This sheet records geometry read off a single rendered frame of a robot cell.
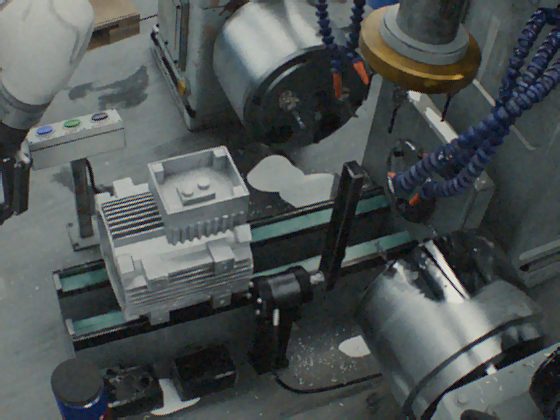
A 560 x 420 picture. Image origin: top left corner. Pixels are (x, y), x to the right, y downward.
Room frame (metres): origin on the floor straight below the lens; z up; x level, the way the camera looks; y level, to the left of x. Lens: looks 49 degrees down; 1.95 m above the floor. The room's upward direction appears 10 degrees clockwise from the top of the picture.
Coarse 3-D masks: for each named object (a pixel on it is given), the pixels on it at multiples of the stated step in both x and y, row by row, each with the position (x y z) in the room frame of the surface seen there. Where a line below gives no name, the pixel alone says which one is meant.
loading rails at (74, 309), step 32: (256, 224) 0.86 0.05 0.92; (288, 224) 0.88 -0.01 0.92; (320, 224) 0.89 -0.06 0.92; (384, 224) 0.96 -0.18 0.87; (256, 256) 0.83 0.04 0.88; (288, 256) 0.86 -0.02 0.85; (320, 256) 0.82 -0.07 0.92; (352, 256) 0.83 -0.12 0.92; (64, 288) 0.66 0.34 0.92; (96, 288) 0.68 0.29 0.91; (352, 288) 0.82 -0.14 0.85; (64, 320) 0.65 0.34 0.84; (96, 320) 0.61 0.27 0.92; (192, 320) 0.66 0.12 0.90; (224, 320) 0.69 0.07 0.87; (256, 320) 0.72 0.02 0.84; (96, 352) 0.58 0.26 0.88; (128, 352) 0.60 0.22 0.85; (160, 352) 0.63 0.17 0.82
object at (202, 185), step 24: (168, 168) 0.76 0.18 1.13; (192, 168) 0.78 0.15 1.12; (216, 168) 0.79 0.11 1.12; (168, 192) 0.73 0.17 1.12; (192, 192) 0.72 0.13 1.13; (216, 192) 0.75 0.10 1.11; (240, 192) 0.73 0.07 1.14; (168, 216) 0.66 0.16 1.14; (192, 216) 0.68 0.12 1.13; (216, 216) 0.70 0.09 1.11; (240, 216) 0.72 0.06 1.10; (168, 240) 0.67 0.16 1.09; (192, 240) 0.68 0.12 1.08
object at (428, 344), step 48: (432, 240) 0.69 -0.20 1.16; (480, 240) 0.70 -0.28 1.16; (384, 288) 0.63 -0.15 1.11; (432, 288) 0.61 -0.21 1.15; (480, 288) 0.61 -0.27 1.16; (528, 288) 0.66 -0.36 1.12; (384, 336) 0.58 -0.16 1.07; (432, 336) 0.55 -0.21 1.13; (480, 336) 0.54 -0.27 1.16; (528, 336) 0.56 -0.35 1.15; (432, 384) 0.50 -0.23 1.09
